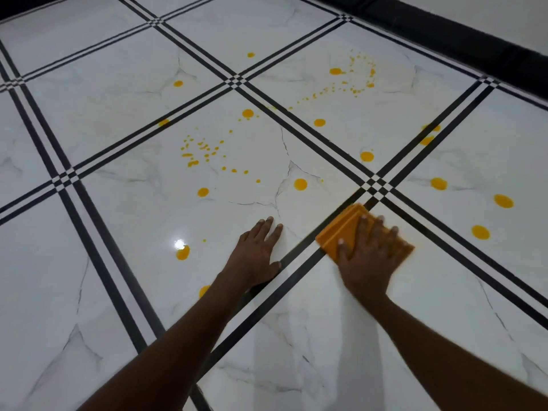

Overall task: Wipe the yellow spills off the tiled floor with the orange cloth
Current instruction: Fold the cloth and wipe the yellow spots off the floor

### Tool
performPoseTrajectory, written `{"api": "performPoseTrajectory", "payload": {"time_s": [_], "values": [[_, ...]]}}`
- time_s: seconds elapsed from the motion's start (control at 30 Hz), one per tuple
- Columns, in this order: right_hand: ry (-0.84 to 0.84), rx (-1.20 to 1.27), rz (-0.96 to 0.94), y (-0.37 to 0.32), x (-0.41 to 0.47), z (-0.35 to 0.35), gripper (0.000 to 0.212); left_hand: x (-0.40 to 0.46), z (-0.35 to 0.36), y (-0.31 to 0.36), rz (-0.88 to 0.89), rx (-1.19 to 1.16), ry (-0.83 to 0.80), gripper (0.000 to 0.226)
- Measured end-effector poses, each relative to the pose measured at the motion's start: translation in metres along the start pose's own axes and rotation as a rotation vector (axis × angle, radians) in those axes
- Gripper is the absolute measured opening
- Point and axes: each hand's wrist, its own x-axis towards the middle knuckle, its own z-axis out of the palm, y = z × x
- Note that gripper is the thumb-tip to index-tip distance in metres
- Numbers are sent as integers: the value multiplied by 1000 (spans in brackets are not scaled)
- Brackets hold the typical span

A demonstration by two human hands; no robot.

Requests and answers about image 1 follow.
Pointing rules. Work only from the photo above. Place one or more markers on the person's right hand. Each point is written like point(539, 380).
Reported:
point(368, 269)

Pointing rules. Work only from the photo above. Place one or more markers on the person's left hand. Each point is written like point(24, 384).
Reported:
point(252, 261)

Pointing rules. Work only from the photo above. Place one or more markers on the orange cleaning cloth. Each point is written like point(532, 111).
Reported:
point(338, 231)

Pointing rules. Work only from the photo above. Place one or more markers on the yellow liquid spill drops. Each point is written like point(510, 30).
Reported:
point(300, 184)

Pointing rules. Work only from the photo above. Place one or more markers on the person's left forearm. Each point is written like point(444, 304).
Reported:
point(171, 359)

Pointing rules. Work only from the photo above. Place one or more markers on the person's right forearm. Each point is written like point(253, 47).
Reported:
point(449, 368)

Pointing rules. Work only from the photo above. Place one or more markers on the white tiled floor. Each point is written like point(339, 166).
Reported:
point(128, 235)

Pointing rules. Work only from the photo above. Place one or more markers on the black baseboard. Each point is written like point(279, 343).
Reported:
point(471, 42)

